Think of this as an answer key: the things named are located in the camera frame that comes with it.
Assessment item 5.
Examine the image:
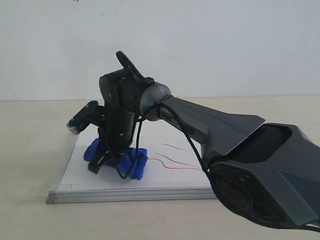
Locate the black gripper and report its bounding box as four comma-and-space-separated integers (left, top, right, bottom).
87, 109, 135, 174

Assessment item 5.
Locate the blue cloth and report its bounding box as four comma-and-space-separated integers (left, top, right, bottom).
83, 138, 148, 180

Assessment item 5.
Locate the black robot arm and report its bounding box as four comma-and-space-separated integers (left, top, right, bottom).
88, 70, 320, 232

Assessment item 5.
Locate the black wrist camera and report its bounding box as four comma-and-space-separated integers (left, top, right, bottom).
66, 100, 104, 136

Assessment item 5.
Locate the white board with aluminium frame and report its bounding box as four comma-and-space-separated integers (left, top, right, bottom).
46, 128, 215, 205

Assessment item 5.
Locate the black braided cable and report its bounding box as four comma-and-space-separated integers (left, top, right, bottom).
99, 50, 320, 232

